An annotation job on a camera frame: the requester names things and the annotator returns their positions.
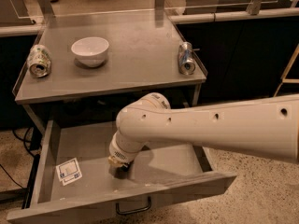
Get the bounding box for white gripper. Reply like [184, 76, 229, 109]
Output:
[108, 132, 145, 168]

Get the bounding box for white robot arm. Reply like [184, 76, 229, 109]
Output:
[108, 92, 299, 167]

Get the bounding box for open grey top drawer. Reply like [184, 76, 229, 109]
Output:
[7, 120, 235, 224]

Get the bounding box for white paper tag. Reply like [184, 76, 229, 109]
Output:
[56, 158, 82, 186]

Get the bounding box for grey cabinet table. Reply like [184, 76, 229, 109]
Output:
[14, 9, 206, 132]

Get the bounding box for white ceramic bowl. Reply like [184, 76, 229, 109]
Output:
[71, 36, 109, 67]

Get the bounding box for blue silver soda can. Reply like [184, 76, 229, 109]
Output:
[178, 42, 195, 75]

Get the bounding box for green white soda can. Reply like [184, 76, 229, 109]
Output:
[26, 44, 52, 77]

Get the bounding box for metal railing bar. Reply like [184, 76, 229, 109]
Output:
[169, 7, 299, 24]

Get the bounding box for black drawer handle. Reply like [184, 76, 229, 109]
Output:
[115, 196, 152, 216]

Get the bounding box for black floor cables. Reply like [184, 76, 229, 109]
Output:
[0, 126, 41, 189]

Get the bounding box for wooden rolling cart frame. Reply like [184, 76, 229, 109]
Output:
[274, 44, 299, 97]

